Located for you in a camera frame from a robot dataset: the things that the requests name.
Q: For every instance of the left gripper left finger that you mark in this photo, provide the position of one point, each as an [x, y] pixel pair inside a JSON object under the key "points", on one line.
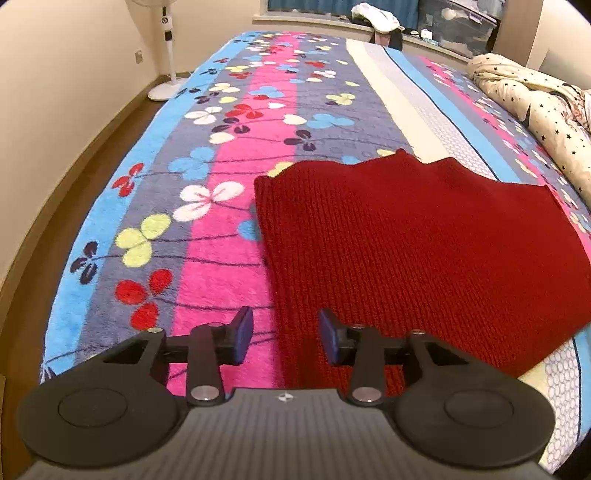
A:
{"points": [[209, 347]]}

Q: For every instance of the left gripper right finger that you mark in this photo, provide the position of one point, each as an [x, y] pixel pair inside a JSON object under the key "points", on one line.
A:
{"points": [[360, 347]]}

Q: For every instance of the red knit sweater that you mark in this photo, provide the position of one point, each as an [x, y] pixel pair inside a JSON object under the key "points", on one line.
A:
{"points": [[495, 269]]}

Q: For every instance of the white clothes pile on sill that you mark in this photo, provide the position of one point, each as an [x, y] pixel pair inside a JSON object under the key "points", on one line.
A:
{"points": [[382, 21]]}

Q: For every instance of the colourful floral bed blanket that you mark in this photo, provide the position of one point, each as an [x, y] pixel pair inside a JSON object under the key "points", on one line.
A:
{"points": [[174, 243]]}

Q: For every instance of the white standing fan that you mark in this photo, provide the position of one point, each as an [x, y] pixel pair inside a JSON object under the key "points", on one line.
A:
{"points": [[175, 84]]}

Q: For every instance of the cream star-print duvet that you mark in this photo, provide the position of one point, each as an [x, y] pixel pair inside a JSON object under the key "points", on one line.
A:
{"points": [[555, 112]]}

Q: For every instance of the blue window curtain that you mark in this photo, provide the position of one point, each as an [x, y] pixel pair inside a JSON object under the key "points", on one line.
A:
{"points": [[406, 11]]}

